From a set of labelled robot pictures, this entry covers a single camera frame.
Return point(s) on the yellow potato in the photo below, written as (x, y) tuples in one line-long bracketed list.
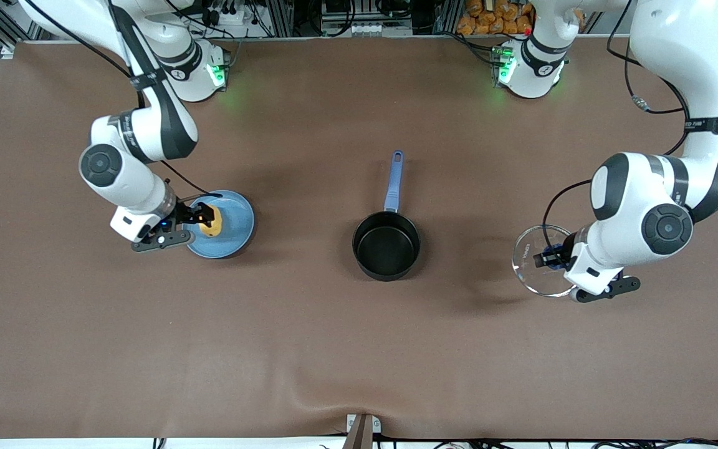
[(214, 227)]

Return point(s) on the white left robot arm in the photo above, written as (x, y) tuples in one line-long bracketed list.
[(639, 206)]

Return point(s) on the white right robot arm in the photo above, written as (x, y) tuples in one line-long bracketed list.
[(141, 187)]

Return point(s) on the white connector block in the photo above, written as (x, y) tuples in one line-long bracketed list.
[(364, 28)]

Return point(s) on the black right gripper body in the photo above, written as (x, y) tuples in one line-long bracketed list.
[(186, 214)]

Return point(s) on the bag of orange items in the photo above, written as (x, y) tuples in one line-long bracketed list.
[(490, 19)]

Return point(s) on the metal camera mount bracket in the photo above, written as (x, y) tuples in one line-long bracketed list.
[(362, 430)]

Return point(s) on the glass lid with blue knob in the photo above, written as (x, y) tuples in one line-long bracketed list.
[(530, 268)]

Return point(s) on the brown table cover mat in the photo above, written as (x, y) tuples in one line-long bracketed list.
[(359, 349)]

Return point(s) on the white power strip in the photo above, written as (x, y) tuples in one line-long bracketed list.
[(228, 15)]

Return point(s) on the blue round plate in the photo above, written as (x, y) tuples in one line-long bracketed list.
[(237, 224)]

